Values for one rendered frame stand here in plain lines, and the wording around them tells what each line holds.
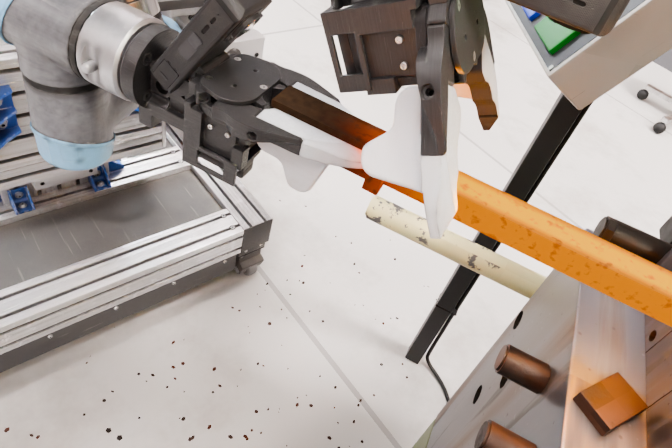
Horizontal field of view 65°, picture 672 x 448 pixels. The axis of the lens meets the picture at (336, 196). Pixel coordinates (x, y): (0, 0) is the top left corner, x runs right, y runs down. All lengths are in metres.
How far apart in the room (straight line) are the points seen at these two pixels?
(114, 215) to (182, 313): 0.31
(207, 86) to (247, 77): 0.04
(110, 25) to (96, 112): 0.12
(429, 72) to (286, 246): 1.39
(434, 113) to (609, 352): 0.28
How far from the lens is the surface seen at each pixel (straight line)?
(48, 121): 0.57
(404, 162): 0.32
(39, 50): 0.53
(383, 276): 1.67
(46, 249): 1.38
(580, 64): 0.75
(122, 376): 1.41
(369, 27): 0.33
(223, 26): 0.39
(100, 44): 0.48
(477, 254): 0.92
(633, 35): 0.76
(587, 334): 0.50
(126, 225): 1.40
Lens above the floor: 1.24
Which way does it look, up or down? 42 degrees down
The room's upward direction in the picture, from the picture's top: 17 degrees clockwise
